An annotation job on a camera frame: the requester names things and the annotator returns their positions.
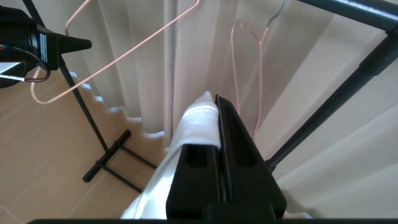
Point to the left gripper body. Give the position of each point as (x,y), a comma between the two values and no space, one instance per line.
(21,43)

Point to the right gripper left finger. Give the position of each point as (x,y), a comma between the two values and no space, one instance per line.
(196,186)

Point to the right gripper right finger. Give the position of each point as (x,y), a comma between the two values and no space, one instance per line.
(248,186)

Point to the white printed T-shirt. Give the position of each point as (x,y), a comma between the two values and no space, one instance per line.
(199,124)

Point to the pink clothes hanger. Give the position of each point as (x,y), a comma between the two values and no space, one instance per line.
(260,68)
(124,53)

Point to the black clothes rack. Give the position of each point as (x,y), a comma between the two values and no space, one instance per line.
(357,77)

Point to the beige curtain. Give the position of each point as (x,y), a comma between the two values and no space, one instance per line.
(149,77)

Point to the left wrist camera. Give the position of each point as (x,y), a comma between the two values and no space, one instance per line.
(14,17)

